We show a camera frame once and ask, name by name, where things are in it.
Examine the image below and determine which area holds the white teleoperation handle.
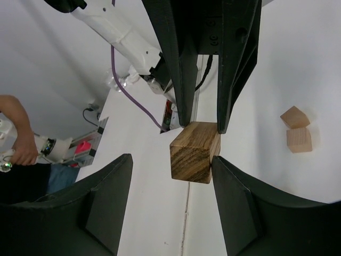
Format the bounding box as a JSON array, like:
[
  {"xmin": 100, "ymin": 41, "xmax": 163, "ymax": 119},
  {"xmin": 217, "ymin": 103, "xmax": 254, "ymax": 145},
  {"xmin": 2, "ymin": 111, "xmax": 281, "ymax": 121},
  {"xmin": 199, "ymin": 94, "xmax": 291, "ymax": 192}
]
[{"xmin": 1, "ymin": 119, "xmax": 72, "ymax": 173}]

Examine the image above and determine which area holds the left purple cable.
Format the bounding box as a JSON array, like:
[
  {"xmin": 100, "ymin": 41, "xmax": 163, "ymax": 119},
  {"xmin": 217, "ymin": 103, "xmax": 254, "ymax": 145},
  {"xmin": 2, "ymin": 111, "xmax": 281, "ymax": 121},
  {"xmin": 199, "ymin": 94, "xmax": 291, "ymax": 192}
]
[{"xmin": 110, "ymin": 45, "xmax": 168, "ymax": 132}]

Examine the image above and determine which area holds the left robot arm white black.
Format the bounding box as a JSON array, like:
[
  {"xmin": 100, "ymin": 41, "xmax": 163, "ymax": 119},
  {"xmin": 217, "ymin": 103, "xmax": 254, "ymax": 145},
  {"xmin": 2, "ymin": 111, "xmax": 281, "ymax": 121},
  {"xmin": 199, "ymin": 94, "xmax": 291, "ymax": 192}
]
[{"xmin": 48, "ymin": 0, "xmax": 263, "ymax": 134}]

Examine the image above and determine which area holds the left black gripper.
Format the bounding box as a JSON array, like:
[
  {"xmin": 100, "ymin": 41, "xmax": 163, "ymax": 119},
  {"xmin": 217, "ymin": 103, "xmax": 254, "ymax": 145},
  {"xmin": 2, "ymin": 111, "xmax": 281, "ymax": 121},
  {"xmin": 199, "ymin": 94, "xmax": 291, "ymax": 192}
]
[{"xmin": 142, "ymin": 0, "xmax": 262, "ymax": 134}]

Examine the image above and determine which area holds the long dark wood block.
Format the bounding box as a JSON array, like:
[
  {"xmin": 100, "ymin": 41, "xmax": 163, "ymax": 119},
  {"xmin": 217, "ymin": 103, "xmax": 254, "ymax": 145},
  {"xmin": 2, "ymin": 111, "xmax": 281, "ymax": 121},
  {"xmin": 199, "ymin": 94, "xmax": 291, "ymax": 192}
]
[{"xmin": 169, "ymin": 122, "xmax": 221, "ymax": 184}]

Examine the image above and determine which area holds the operator hand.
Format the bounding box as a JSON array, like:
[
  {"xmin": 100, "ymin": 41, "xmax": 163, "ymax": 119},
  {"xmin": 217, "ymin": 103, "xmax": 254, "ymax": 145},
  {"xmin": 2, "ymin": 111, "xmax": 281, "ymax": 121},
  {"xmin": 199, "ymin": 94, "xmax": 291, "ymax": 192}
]
[{"xmin": 1, "ymin": 95, "xmax": 38, "ymax": 166}]

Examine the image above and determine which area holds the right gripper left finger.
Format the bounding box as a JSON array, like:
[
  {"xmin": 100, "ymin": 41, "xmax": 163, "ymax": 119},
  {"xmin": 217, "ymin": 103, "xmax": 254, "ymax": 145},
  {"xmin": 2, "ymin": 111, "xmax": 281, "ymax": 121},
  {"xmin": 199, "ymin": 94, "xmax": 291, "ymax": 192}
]
[{"xmin": 1, "ymin": 154, "xmax": 133, "ymax": 255}]

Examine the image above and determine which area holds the aluminium table frame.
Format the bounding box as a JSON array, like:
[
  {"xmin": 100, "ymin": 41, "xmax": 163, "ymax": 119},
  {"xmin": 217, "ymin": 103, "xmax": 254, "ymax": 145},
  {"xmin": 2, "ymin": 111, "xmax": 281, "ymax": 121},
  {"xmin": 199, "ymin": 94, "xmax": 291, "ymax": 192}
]
[{"xmin": 63, "ymin": 117, "xmax": 109, "ymax": 167}]

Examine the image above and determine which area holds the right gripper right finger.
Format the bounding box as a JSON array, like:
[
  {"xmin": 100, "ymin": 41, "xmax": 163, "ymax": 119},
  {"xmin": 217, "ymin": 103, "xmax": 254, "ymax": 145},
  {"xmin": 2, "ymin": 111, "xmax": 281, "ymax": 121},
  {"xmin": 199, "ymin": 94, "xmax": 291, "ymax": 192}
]
[{"xmin": 212, "ymin": 156, "xmax": 340, "ymax": 255}]

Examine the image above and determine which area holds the light wood cube with letter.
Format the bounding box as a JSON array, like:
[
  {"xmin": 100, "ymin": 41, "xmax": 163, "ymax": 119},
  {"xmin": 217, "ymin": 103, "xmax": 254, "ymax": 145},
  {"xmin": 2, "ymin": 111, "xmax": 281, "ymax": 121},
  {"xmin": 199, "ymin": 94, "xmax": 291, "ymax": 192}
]
[{"xmin": 286, "ymin": 127, "xmax": 313, "ymax": 153}]

